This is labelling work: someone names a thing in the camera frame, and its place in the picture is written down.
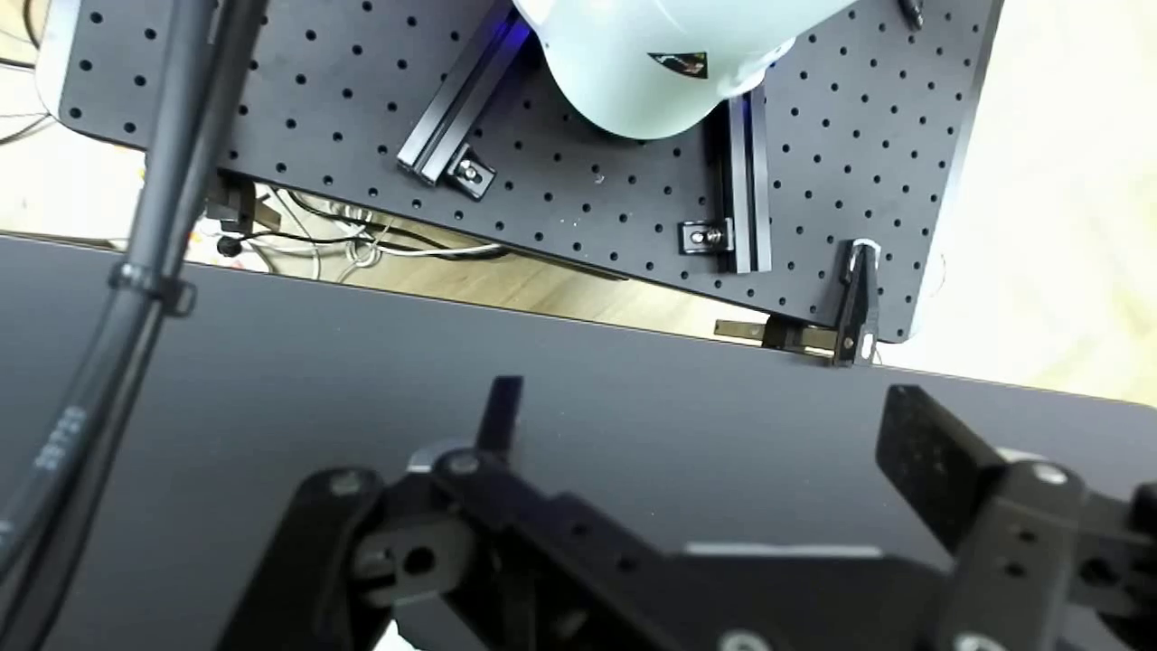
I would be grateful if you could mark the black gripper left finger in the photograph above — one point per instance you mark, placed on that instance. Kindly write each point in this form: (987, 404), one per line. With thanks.
(516, 571)

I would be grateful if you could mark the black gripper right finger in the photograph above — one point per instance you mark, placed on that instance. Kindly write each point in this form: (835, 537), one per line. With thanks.
(1028, 537)

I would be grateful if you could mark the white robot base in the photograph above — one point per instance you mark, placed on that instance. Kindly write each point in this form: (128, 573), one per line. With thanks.
(651, 70)

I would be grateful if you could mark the black table clamp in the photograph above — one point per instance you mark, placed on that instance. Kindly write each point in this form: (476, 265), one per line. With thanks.
(853, 333)

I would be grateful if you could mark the black perforated breadboard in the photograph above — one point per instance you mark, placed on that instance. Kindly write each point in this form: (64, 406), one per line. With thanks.
(867, 126)

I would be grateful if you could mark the black aluminium rail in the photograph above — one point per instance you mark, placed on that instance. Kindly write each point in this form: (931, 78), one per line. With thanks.
(750, 207)
(435, 146)

